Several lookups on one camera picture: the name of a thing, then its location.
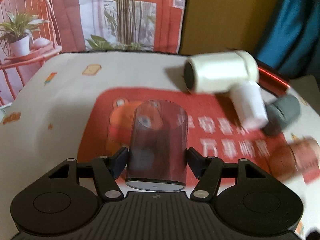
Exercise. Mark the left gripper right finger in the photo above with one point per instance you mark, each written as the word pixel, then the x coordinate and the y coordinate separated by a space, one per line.
pixel 208 171

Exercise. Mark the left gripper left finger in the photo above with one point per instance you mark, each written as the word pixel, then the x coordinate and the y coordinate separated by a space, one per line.
pixel 105 172

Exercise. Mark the smoky purple transparent cup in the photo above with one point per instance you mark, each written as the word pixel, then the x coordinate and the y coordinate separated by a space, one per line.
pixel 157 148

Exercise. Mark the small white cup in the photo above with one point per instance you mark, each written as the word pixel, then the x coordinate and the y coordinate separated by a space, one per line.
pixel 249 105

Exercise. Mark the red-brown transparent cup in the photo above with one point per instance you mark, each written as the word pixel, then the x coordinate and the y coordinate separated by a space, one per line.
pixel 300 157

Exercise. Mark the grey transparent cup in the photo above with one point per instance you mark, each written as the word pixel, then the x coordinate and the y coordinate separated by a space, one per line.
pixel 281 114

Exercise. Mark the shiny red metallic cup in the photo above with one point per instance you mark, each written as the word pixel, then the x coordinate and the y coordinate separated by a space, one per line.
pixel 271 80

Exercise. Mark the printed room scene backdrop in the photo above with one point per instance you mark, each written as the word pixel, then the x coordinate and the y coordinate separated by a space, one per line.
pixel 80 25

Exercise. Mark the teal blue curtain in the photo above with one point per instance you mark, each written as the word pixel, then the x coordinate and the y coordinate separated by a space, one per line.
pixel 290 43

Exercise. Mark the brown wooden panel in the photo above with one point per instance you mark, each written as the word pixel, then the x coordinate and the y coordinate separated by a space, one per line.
pixel 216 25

